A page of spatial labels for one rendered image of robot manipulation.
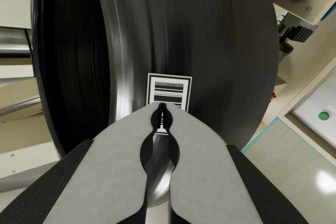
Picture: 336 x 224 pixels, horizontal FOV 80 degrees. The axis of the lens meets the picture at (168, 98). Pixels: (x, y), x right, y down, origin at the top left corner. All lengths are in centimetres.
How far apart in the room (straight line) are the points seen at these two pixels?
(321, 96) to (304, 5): 47
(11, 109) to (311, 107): 107
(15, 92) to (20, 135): 15
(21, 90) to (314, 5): 89
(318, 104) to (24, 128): 106
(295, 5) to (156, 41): 35
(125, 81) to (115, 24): 6
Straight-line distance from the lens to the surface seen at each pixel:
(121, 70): 21
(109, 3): 23
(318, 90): 88
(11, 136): 89
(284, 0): 50
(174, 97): 19
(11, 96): 90
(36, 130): 90
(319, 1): 48
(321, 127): 91
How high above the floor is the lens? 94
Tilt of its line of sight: 34 degrees up
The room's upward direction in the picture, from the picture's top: 153 degrees counter-clockwise
